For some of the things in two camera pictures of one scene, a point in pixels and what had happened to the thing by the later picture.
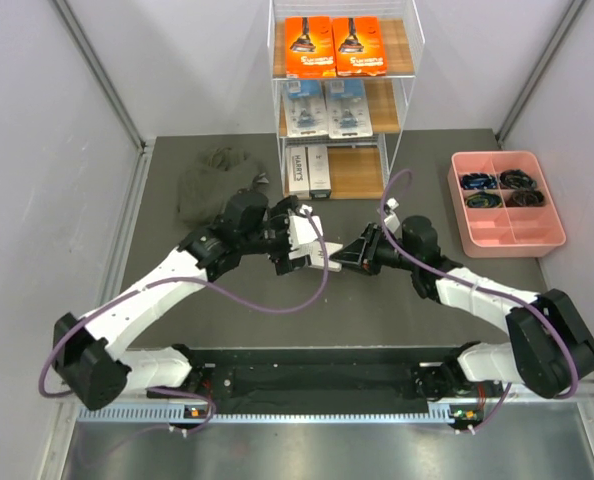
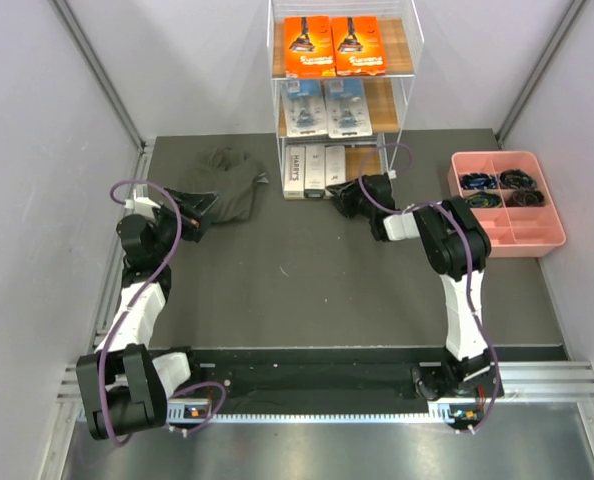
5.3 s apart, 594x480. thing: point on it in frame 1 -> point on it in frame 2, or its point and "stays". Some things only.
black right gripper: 352,255 -> 344,197
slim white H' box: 318,172 stays
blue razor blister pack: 307,107 stays
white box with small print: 304,241 -> 335,165
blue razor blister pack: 348,113 stays
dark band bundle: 517,178 stays
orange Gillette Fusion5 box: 358,46 stays
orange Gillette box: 309,47 stays
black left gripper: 279,215 -> 194,212
